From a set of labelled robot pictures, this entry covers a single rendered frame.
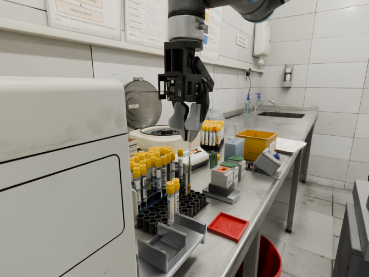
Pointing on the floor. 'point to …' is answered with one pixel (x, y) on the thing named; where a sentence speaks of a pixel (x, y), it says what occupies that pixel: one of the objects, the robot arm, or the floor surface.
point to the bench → (246, 194)
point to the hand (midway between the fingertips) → (189, 135)
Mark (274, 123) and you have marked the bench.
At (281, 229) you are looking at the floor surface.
